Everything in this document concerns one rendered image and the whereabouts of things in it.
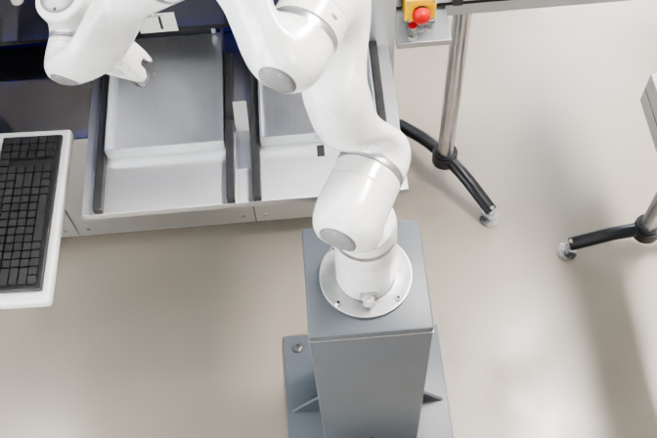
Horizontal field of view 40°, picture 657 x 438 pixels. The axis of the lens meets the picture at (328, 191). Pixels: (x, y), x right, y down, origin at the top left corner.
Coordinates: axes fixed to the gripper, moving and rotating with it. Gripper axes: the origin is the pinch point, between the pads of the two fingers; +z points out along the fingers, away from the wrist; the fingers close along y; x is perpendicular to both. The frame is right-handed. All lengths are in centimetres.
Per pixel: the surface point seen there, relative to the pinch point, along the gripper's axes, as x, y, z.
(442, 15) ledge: 49, 40, 52
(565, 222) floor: 29, 80, 141
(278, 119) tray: 9.4, 14.9, 38.2
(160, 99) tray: 6.5, -12.9, 35.6
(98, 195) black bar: -20.2, -13.2, 25.6
